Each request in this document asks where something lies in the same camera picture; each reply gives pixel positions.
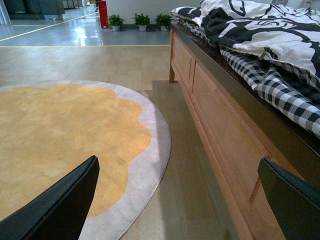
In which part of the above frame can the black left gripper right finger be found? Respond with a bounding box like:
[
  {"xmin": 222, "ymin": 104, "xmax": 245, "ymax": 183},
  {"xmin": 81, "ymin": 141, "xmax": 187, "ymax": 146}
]
[{"xmin": 257, "ymin": 158, "xmax": 320, "ymax": 240}]

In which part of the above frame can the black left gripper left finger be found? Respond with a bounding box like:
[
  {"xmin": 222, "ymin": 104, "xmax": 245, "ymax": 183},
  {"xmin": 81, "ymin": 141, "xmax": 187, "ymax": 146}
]
[{"xmin": 0, "ymin": 155, "xmax": 100, "ymax": 240}]

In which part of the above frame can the yellow and grey round rug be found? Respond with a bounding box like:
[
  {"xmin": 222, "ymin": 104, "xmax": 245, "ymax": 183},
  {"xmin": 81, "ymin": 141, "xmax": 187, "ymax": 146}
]
[{"xmin": 0, "ymin": 81, "xmax": 171, "ymax": 240}]

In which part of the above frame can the black and white checkered sheet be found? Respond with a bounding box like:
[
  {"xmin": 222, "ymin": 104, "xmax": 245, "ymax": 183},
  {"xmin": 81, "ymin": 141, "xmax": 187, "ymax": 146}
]
[{"xmin": 174, "ymin": 17, "xmax": 320, "ymax": 140}]

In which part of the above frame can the black and white patterned duvet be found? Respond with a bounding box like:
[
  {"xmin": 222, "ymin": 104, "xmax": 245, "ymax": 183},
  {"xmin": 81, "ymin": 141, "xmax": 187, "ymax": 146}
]
[{"xmin": 171, "ymin": 0, "xmax": 320, "ymax": 79}]

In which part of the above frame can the left potted green plant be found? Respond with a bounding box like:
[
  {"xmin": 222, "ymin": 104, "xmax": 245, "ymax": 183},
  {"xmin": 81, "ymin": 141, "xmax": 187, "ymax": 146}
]
[{"xmin": 108, "ymin": 14, "xmax": 124, "ymax": 32}]

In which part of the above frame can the potted green plant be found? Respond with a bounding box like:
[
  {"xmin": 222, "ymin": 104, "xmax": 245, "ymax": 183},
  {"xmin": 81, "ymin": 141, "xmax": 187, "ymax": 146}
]
[
  {"xmin": 155, "ymin": 13, "xmax": 172, "ymax": 32},
  {"xmin": 108, "ymin": 14, "xmax": 124, "ymax": 32},
  {"xmin": 133, "ymin": 13, "xmax": 151, "ymax": 32}
]

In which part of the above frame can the red fire extinguisher cabinet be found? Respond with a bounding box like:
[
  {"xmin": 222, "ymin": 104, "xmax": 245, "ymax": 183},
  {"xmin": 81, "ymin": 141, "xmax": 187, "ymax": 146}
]
[{"xmin": 97, "ymin": 0, "xmax": 109, "ymax": 29}]

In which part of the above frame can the grey machine cabinet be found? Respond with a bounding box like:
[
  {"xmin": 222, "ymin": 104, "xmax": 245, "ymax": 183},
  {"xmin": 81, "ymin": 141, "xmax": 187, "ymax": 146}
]
[{"xmin": 3, "ymin": 0, "xmax": 65, "ymax": 20}]

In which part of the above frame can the middle potted green plant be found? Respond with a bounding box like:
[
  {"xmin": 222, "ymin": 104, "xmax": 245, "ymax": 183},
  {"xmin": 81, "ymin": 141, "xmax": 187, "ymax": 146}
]
[{"xmin": 133, "ymin": 13, "xmax": 151, "ymax": 32}]

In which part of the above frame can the right potted green plant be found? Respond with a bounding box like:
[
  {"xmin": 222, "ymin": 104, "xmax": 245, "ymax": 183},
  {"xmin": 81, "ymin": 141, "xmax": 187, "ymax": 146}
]
[{"xmin": 155, "ymin": 13, "xmax": 172, "ymax": 32}]

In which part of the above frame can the wooden bed frame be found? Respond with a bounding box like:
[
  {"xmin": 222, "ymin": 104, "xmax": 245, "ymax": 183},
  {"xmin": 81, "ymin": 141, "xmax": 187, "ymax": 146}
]
[{"xmin": 169, "ymin": 23, "xmax": 320, "ymax": 240}]

